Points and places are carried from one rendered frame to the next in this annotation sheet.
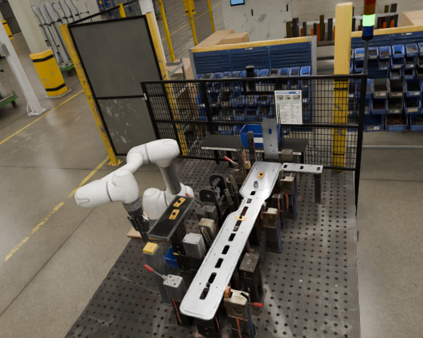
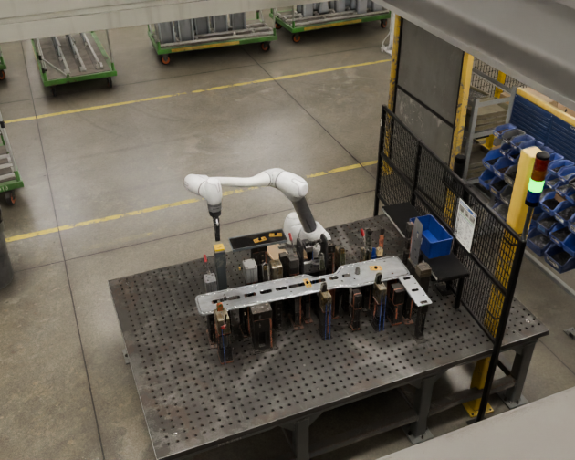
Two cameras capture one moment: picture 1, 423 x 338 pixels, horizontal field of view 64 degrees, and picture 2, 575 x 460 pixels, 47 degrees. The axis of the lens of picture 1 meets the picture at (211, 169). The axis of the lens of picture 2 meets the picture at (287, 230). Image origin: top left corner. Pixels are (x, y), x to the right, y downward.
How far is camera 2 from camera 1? 2.69 m
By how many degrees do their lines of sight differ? 37
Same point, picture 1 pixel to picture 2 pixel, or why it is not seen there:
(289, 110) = (465, 229)
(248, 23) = not seen: outside the picture
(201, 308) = (204, 306)
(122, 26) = not seen: hidden behind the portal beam
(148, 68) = (451, 86)
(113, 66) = (423, 60)
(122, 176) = (209, 182)
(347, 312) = (296, 403)
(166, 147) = (291, 184)
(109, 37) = not seen: hidden behind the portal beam
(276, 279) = (293, 350)
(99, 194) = (193, 185)
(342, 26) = (521, 174)
